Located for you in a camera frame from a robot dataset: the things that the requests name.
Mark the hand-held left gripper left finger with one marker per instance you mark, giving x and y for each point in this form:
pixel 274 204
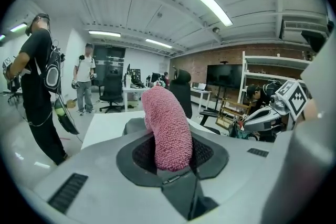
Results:
pixel 143 156

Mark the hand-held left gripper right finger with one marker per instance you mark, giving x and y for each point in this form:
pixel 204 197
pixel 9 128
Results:
pixel 202 152

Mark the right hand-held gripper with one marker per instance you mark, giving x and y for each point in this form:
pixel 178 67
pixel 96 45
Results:
pixel 265 118

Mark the pink cloth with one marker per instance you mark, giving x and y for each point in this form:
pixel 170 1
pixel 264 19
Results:
pixel 168 126

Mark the person's right forearm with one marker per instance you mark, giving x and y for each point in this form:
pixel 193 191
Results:
pixel 311 110

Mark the black and white worn backpack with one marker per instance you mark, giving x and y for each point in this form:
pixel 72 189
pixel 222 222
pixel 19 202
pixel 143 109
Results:
pixel 52 73

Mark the wooden rack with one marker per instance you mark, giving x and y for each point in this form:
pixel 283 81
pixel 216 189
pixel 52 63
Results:
pixel 232 112

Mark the black chair armrest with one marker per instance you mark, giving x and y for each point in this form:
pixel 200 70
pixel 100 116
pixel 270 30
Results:
pixel 208 115

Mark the black television screen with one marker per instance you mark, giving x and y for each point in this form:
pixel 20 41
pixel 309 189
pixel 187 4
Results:
pixel 224 76

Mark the white metal shelf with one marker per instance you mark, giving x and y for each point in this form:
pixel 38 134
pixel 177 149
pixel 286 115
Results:
pixel 275 60

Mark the white desk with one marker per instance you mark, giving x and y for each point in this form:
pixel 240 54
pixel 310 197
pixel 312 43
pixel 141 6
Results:
pixel 134 91
pixel 202 93

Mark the open laptop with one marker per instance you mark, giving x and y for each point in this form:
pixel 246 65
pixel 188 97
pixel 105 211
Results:
pixel 200 86

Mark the black chair with headrest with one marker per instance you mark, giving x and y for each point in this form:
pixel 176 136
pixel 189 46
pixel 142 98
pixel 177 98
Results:
pixel 181 89

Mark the black office chair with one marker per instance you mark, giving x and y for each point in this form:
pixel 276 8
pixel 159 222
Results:
pixel 111 89

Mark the black and green hanging bag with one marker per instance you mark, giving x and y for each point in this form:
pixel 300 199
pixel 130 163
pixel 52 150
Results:
pixel 64 118

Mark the cardboard box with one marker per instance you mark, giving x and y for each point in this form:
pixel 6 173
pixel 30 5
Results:
pixel 71 104

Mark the white air conditioner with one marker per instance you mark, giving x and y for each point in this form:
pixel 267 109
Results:
pixel 302 30

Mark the black double door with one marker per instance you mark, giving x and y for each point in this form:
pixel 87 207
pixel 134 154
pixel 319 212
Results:
pixel 107 60

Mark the long ceiling light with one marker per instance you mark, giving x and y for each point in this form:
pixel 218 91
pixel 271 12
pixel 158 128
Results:
pixel 104 33
pixel 18 27
pixel 212 5
pixel 158 43

